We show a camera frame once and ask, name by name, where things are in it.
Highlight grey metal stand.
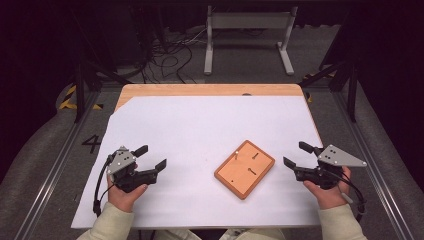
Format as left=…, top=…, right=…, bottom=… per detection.
left=203, top=5, right=299, bottom=76

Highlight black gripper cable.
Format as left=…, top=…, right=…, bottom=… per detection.
left=92, top=155, right=116, bottom=218
left=337, top=169, right=368, bottom=223

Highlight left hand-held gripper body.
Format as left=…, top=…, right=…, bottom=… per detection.
left=106, top=145, right=158, bottom=194

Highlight white paper sheet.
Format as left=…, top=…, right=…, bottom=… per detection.
left=70, top=95, right=324, bottom=230

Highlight black metal stand frame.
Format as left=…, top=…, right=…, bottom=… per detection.
left=70, top=59, right=132, bottom=124
left=298, top=59, right=360, bottom=124

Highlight person's left hand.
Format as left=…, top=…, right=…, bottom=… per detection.
left=106, top=175, right=149, bottom=214

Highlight person's right hand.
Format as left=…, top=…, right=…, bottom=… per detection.
left=303, top=165, right=353, bottom=210

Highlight person's legs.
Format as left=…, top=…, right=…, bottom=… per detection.
left=146, top=227, right=288, bottom=240

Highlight tangle of black floor cables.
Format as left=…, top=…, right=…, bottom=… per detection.
left=142, top=28, right=209, bottom=85

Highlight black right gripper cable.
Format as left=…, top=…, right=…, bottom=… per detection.
left=337, top=169, right=368, bottom=223

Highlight aluminium floor rail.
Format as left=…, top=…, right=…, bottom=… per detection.
left=332, top=89, right=416, bottom=240
left=12, top=89, right=102, bottom=240

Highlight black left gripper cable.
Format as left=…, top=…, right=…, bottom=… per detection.
left=92, top=155, right=116, bottom=218

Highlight wooden board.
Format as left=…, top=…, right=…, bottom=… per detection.
left=213, top=139, right=276, bottom=201

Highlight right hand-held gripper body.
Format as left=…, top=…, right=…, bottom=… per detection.
left=294, top=144, right=368, bottom=191

